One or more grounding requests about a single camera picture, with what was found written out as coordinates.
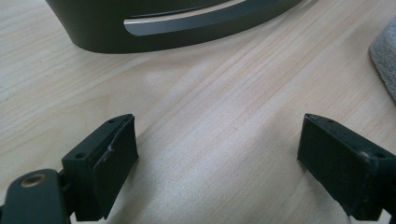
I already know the dark grey curved stand base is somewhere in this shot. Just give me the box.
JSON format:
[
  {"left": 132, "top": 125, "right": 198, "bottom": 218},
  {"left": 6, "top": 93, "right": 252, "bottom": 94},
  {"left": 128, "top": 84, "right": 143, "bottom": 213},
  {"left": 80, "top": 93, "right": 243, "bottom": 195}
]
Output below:
[{"left": 45, "top": 0, "right": 304, "bottom": 54}]

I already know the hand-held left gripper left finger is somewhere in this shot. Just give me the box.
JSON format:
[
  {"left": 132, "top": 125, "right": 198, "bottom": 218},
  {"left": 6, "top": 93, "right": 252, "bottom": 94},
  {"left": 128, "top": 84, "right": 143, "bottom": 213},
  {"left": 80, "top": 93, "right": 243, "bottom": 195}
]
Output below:
[{"left": 61, "top": 113, "right": 140, "bottom": 222}]

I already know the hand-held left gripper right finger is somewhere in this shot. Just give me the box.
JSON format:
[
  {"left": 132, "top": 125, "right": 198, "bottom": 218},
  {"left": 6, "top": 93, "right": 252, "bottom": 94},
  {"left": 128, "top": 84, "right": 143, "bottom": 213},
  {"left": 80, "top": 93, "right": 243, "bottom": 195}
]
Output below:
[{"left": 296, "top": 113, "right": 396, "bottom": 222}]

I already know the grey felt cloth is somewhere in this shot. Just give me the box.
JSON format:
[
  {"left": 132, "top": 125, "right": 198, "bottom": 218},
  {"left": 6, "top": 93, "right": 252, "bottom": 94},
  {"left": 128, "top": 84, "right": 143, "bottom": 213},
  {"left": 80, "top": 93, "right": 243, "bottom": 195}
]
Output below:
[{"left": 368, "top": 17, "right": 396, "bottom": 104}]

